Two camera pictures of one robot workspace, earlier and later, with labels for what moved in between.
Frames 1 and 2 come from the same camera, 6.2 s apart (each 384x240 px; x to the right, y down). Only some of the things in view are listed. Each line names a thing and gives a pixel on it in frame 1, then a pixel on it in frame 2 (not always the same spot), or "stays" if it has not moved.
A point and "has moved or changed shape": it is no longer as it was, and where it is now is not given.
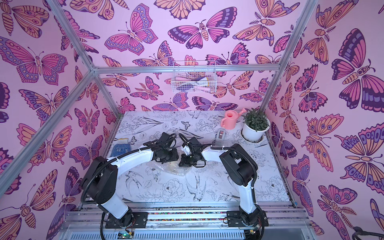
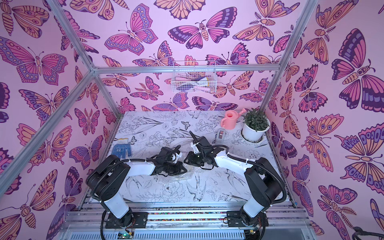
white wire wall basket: (194, 76) stays
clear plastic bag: (173, 167) has moved or changed shape
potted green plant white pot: (255, 124) stays
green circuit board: (124, 235) stays
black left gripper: (175, 156) -> (179, 167)
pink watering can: (229, 122) stays
